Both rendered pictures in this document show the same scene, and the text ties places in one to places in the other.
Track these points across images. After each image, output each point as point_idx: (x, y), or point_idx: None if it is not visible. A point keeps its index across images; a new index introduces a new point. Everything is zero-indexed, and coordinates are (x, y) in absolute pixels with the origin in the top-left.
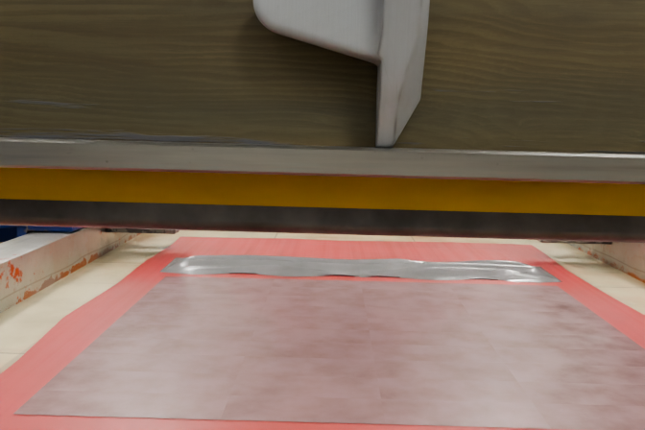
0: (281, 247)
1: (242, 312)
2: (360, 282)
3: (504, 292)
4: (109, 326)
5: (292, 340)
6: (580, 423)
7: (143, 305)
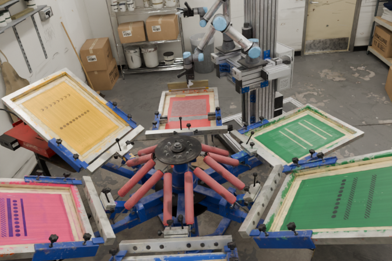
0: (196, 124)
1: (198, 108)
2: (188, 115)
3: (176, 114)
4: (206, 105)
5: (193, 105)
6: (180, 101)
7: (205, 108)
